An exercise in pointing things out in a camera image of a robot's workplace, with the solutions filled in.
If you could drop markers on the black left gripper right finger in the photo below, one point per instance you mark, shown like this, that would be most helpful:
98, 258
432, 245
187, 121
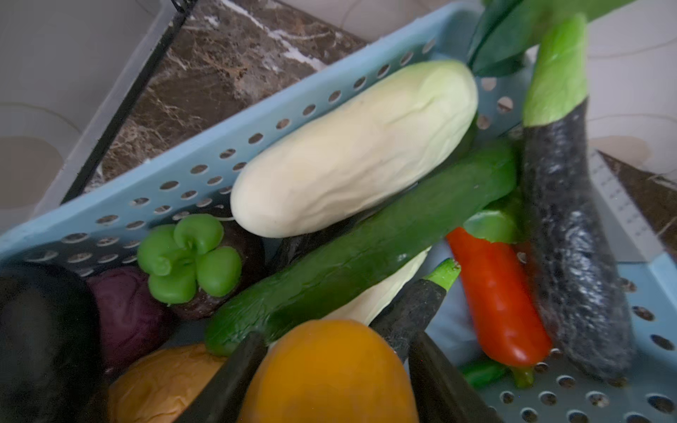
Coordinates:
441, 392

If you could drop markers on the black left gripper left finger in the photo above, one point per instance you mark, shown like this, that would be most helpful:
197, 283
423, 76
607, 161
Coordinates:
222, 398

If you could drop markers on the orange potato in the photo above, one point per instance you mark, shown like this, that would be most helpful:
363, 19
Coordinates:
330, 371

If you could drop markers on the purple cabbage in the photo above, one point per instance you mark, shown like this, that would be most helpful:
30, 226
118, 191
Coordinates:
132, 323

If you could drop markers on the dark purple eggplant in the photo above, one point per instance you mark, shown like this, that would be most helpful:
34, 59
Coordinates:
51, 355

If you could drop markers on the brown bread roll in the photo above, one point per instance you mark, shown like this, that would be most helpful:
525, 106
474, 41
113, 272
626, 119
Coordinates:
160, 386

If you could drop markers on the white long vegetable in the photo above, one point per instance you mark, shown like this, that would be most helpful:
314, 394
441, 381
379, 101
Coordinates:
370, 303

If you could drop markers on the red chili pepper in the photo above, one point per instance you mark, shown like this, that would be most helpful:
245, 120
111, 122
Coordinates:
506, 323

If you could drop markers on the mangosteen with green calyx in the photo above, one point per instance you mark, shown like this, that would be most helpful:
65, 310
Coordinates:
197, 264

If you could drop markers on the green cucumber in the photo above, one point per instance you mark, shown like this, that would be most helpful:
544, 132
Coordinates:
334, 274

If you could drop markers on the blue plastic basket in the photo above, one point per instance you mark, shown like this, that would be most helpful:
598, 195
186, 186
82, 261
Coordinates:
101, 229

